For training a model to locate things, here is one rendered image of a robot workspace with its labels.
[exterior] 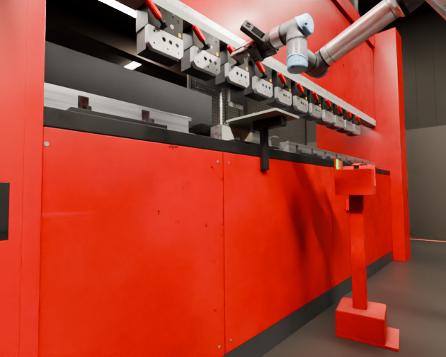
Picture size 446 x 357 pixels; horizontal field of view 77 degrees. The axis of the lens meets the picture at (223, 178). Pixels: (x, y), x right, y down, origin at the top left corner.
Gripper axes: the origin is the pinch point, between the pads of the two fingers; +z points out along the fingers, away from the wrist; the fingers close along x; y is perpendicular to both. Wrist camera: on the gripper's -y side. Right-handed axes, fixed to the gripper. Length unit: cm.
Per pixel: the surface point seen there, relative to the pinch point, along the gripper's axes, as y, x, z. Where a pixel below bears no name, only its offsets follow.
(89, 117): -24, -72, -8
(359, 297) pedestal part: 110, -56, -32
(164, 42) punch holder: -21.8, -26.9, 2.6
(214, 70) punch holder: -0.8, -13.1, 2.5
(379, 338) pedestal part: 114, -70, -41
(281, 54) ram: 25.5, 40.5, 2.8
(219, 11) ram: -14.9, 10.6, 2.9
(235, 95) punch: 16.0, -6.9, 6.0
